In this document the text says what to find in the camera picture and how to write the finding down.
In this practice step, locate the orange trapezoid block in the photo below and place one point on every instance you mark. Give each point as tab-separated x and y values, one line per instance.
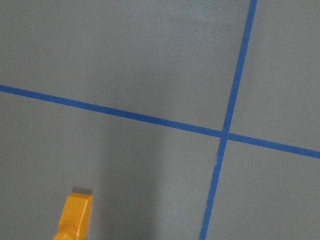
75	218

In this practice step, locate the blue tape line right crosswise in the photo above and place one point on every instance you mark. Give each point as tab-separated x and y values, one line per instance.
222	135

